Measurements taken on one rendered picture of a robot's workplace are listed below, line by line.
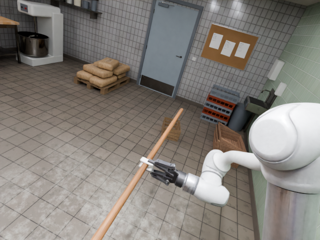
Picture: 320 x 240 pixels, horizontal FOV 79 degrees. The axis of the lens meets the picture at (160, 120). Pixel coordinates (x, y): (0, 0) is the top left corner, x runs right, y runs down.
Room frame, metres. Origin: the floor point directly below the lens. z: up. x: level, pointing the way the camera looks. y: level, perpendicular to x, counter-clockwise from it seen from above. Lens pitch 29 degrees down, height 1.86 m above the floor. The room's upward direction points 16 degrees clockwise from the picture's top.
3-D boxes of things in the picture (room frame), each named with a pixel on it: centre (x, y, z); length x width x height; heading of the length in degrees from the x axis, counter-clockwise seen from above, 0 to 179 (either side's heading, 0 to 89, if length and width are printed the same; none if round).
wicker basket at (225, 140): (2.85, -1.22, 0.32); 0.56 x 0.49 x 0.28; 176
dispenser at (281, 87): (3.16, -1.70, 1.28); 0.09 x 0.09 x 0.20; 78
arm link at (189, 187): (0.70, -0.22, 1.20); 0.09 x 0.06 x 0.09; 169
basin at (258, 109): (3.54, -1.64, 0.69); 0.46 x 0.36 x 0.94; 168
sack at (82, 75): (4.23, 1.85, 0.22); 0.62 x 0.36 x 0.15; 173
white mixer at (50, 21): (4.69, 3.40, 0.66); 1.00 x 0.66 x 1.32; 168
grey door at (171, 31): (4.89, 0.34, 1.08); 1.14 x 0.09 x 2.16; 78
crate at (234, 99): (4.17, -1.20, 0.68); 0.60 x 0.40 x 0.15; 78
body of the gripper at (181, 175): (0.71, -0.15, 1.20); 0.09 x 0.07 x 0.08; 79
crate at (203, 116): (4.18, -1.20, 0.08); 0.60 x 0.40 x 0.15; 80
